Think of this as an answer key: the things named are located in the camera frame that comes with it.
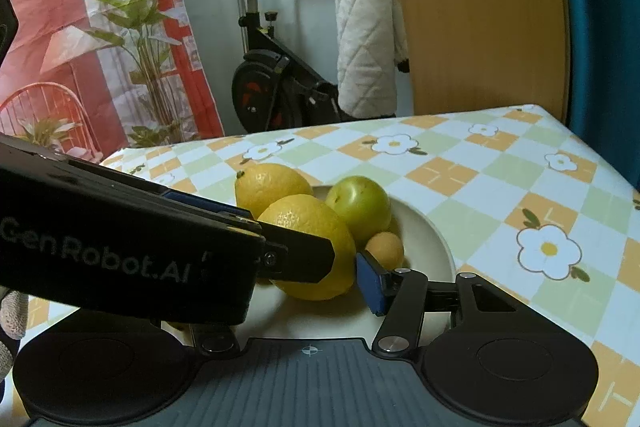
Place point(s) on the large green apple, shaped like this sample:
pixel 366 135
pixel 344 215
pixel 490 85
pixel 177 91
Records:
pixel 360 204

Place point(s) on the white quilted jacket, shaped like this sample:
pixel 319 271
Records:
pixel 365 32

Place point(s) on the person's left hand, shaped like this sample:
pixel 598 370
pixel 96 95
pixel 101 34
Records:
pixel 12 314

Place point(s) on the tall green plant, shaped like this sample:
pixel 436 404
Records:
pixel 135 7

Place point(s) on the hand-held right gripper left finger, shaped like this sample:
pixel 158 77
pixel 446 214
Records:
pixel 200 203

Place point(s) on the blue curtain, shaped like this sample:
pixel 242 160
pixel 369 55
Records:
pixel 610 32

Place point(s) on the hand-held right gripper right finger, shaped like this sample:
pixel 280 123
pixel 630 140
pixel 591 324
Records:
pixel 300 257

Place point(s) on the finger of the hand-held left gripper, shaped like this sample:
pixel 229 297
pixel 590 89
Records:
pixel 370 284
pixel 215 343

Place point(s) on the brown longan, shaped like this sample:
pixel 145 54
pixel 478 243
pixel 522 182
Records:
pixel 387 249

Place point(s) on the beige plate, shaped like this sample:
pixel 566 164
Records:
pixel 310 319

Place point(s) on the round yellow lemon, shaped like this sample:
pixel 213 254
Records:
pixel 270 187

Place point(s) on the elongated yellow lemon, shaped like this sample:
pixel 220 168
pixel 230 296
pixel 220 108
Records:
pixel 310 219

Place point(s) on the checked floral tablecloth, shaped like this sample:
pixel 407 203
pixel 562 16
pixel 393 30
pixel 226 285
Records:
pixel 500 167

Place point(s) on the small green plant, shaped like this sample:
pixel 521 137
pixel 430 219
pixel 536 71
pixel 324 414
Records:
pixel 50 132

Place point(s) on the black exercise bike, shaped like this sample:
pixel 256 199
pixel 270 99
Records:
pixel 260 82

